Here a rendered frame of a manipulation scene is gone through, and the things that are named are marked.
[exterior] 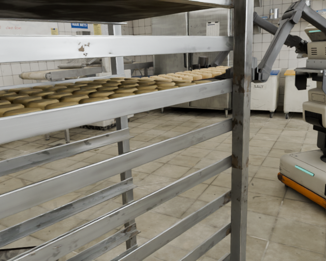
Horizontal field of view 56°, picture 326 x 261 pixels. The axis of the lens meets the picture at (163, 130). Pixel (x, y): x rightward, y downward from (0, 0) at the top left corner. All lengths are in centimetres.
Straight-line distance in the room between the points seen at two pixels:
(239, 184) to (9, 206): 51
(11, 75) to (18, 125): 431
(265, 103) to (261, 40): 122
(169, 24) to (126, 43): 493
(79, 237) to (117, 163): 12
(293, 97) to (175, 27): 220
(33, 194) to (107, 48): 22
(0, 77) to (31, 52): 422
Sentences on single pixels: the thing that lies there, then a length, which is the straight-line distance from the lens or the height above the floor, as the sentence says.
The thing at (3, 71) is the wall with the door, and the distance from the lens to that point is 464.
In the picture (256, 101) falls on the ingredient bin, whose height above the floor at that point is 27.
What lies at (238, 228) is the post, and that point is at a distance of 81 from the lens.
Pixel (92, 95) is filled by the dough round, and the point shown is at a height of 106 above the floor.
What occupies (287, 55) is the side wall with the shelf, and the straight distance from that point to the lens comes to 574.
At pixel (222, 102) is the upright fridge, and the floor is 28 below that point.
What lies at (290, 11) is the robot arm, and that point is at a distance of 188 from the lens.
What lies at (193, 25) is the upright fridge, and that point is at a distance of 521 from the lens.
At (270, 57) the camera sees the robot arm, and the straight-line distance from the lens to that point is 172.
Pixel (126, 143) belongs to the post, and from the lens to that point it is 104.
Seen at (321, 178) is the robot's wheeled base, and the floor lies 25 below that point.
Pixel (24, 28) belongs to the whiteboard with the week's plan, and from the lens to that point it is 489.
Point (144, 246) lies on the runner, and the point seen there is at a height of 79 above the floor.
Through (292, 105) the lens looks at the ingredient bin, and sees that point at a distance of 516.
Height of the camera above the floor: 113
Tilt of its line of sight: 15 degrees down
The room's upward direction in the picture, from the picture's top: 3 degrees counter-clockwise
